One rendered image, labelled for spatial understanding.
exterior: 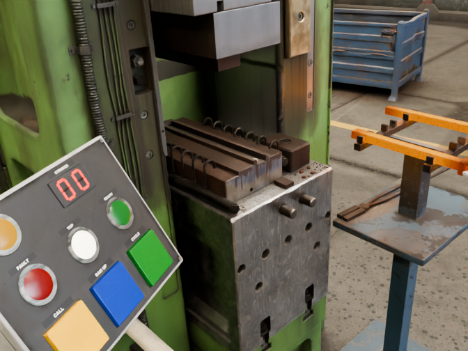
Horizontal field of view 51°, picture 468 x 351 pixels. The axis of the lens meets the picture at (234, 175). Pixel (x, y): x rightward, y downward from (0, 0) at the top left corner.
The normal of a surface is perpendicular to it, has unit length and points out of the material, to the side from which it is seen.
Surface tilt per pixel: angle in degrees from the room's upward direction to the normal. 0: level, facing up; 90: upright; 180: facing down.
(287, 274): 90
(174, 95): 90
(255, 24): 90
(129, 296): 60
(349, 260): 0
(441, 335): 0
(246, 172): 90
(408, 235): 0
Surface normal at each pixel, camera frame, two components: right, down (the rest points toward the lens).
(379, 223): -0.05, -0.90
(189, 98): 0.68, 0.29
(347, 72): -0.59, 0.38
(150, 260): 0.77, -0.34
